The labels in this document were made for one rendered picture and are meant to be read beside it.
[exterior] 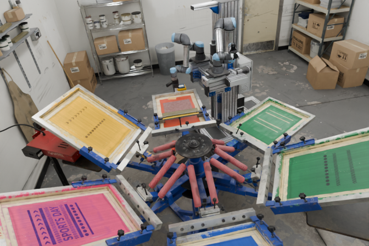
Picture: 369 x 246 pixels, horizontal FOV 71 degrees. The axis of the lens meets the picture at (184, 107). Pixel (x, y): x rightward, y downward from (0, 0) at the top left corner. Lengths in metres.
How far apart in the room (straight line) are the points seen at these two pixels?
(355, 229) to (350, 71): 3.94
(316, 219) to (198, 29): 5.12
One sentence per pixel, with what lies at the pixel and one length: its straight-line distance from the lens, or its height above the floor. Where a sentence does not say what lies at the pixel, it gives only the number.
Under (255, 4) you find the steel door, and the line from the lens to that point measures 6.83.
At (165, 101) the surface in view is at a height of 0.96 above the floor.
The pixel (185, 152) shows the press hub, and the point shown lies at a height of 1.31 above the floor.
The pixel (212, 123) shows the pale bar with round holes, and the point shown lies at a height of 1.04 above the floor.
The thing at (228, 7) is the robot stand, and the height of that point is 1.96.
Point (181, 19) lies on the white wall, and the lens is 6.33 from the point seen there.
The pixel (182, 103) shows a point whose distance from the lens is 3.26.
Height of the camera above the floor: 2.69
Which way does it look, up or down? 33 degrees down
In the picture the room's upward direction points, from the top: 6 degrees counter-clockwise
